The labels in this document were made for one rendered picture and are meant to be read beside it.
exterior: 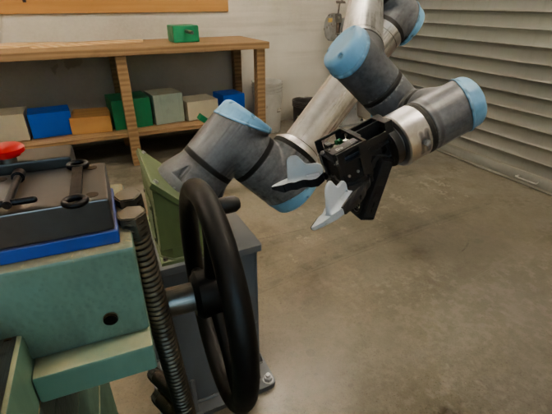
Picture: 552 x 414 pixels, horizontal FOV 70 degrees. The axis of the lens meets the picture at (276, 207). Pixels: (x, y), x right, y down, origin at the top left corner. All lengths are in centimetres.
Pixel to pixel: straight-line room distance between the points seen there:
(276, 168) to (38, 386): 79
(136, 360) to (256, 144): 74
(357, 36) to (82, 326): 60
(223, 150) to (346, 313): 95
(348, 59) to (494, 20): 268
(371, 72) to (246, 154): 41
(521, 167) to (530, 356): 176
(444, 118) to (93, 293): 55
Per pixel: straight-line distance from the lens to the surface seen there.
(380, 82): 76
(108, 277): 36
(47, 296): 37
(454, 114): 70
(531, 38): 321
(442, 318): 179
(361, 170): 63
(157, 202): 95
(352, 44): 74
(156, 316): 43
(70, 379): 40
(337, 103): 115
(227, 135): 101
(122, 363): 39
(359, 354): 156
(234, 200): 56
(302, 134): 111
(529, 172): 324
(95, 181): 37
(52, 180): 39
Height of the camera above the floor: 114
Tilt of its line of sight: 28 degrees down
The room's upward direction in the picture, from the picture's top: straight up
